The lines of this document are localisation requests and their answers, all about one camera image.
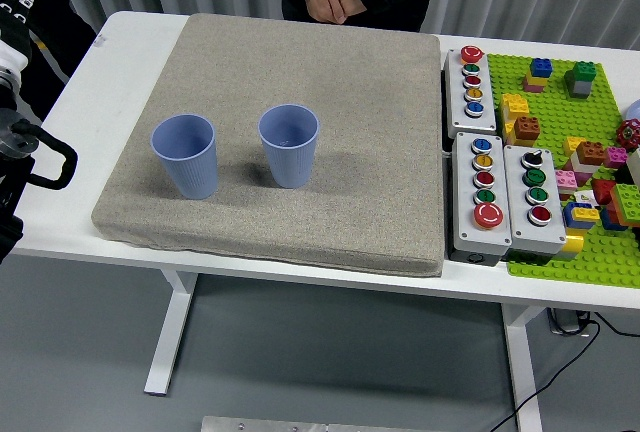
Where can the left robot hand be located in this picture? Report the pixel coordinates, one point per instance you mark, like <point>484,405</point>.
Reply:
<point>15,27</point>

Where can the person's right hand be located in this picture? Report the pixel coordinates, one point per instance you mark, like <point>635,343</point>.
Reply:
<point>324,4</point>

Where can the blue ribbed plastic cup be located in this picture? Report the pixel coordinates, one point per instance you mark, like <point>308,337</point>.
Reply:
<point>190,167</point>
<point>290,162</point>

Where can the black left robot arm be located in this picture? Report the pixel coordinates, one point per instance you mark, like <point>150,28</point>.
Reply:
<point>12,192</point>

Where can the grey-brown fabric mat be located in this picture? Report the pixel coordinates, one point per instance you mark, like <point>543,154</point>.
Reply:
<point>325,77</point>

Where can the grey five-button control box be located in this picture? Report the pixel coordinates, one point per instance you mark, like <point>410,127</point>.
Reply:
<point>460,102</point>
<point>462,212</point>

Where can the pink toy brick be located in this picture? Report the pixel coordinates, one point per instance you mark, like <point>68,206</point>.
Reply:
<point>530,86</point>
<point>566,179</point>
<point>616,157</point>

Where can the blue toy brick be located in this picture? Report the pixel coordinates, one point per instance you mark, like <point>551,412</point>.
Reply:
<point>570,222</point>
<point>541,68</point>
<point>611,222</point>

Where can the orange toy brick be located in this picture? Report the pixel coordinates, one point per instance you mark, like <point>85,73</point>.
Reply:
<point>527,132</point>
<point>590,152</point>

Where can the green brick baseplate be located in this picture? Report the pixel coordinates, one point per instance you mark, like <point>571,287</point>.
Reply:
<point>550,112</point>

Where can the grey toy brick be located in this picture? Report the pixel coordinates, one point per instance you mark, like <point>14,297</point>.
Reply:
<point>580,89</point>

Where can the white toy brick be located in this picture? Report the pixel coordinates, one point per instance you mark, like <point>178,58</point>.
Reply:
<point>585,167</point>

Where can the pale blue dome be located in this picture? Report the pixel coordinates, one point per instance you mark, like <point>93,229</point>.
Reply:
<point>635,112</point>

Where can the small white printed brick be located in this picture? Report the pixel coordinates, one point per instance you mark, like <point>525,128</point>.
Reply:
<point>584,197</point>

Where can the red valve wheel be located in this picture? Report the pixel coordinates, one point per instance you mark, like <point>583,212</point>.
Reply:
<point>629,133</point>

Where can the red toy brick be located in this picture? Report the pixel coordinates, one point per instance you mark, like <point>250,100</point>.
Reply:
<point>604,192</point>

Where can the white block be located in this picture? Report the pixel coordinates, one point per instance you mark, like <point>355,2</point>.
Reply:
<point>635,167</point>

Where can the yellow round toy brick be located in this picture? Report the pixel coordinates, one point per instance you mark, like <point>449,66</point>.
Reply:
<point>574,243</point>

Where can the large green toy brick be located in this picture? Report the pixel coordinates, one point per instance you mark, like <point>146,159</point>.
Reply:
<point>627,199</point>

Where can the white table leg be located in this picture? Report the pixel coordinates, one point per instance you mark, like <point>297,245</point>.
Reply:
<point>170,332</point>
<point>522,377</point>

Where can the grey power adapter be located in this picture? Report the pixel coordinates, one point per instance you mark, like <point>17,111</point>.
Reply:
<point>567,322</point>

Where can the silver metal plate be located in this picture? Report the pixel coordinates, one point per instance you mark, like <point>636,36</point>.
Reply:
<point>275,426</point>

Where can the grey selector switch control box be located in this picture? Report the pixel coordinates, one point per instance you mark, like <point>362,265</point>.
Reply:
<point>515,202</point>

